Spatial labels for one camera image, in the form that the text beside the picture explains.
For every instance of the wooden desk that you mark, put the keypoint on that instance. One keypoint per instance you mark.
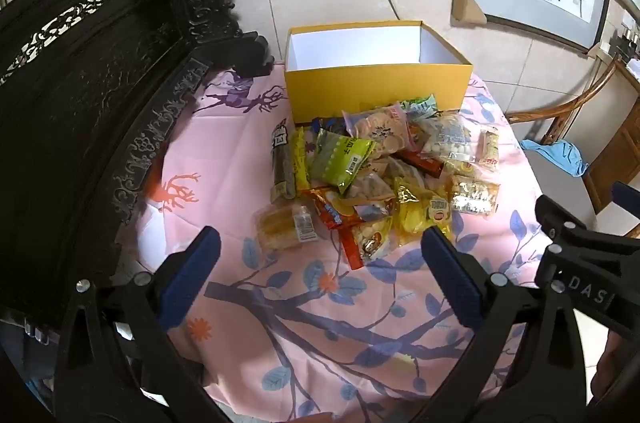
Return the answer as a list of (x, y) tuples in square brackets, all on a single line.
[(615, 153)]

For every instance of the pile of snack packets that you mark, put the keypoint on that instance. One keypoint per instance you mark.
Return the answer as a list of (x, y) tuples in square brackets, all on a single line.
[(345, 158)]

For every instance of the pink printed tablecloth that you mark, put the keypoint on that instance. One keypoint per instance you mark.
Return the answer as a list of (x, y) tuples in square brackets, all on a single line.
[(300, 328)]

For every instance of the cardboard corner protector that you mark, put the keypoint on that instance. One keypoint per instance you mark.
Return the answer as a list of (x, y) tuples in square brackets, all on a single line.
[(467, 8)]

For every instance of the person's right forearm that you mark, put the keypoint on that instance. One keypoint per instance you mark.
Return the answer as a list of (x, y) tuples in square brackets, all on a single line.
[(612, 368)]

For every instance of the yellow cardboard box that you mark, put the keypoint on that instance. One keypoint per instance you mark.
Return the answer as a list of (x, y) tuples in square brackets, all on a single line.
[(375, 93)]

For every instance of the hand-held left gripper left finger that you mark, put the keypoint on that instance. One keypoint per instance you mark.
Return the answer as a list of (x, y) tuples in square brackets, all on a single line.
[(192, 275)]

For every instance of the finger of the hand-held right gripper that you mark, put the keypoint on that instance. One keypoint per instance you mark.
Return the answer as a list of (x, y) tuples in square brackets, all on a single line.
[(627, 198), (555, 215)]

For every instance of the blue cloth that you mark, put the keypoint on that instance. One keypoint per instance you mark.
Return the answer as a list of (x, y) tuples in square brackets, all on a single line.
[(560, 155)]

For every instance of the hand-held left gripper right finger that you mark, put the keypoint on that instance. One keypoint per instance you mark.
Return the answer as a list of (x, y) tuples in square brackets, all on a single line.
[(450, 275)]

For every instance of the wooden armchair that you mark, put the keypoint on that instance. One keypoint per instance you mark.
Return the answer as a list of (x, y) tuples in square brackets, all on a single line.
[(545, 173)]

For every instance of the dark carved wooden furniture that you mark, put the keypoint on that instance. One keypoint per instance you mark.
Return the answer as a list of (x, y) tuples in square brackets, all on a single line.
[(75, 103)]

